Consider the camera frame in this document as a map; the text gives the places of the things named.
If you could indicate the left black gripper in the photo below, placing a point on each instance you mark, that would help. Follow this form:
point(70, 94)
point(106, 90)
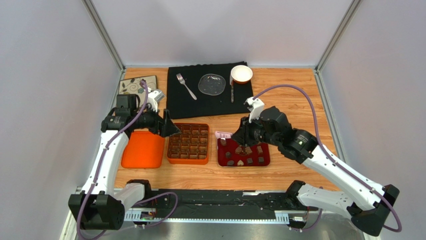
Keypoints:
point(165, 129)

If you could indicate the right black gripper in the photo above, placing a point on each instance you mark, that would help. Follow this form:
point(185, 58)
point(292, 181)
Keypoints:
point(246, 133)

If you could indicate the pink handled metal tongs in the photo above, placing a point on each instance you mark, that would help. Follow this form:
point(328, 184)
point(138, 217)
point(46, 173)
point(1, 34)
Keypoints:
point(222, 135)

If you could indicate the orange chocolate box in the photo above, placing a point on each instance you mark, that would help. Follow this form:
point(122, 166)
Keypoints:
point(190, 146)

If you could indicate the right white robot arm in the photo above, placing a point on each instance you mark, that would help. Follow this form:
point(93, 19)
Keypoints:
point(365, 202)

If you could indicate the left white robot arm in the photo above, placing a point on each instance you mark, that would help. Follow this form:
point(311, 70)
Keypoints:
point(98, 206)

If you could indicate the square milk chocolate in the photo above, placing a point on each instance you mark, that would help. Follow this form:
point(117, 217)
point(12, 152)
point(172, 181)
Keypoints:
point(248, 151)

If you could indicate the rectangular milk chocolate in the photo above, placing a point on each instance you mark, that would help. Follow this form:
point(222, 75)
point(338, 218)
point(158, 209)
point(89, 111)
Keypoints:
point(259, 150)

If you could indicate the swirl round chocolate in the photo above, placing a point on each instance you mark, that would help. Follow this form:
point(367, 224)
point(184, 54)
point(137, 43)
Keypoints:
point(227, 154)

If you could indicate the red lacquer tray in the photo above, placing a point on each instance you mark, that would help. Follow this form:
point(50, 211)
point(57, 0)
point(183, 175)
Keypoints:
point(242, 160)

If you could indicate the orange tin lid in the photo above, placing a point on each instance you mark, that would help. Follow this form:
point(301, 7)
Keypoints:
point(143, 151)

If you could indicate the black cloth mat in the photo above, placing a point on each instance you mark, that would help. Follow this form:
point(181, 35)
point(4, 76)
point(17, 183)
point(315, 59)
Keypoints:
point(182, 106)

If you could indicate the silver fork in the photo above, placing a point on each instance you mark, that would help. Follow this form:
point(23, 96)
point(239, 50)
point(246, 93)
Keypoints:
point(182, 82)

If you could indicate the floral square plate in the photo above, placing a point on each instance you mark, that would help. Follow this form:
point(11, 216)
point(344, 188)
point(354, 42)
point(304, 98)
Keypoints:
point(132, 85)

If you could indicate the clear glass plate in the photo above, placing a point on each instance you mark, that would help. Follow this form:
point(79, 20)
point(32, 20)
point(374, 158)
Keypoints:
point(212, 84)

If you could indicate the white orange bowl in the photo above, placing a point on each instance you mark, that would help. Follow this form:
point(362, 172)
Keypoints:
point(240, 74)

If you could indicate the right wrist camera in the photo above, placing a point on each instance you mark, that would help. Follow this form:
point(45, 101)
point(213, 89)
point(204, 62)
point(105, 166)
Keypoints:
point(255, 107)

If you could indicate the dark handled knife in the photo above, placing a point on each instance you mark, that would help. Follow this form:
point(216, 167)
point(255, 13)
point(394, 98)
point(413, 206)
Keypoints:
point(232, 93)

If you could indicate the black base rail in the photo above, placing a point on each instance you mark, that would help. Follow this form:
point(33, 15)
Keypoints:
point(218, 206)

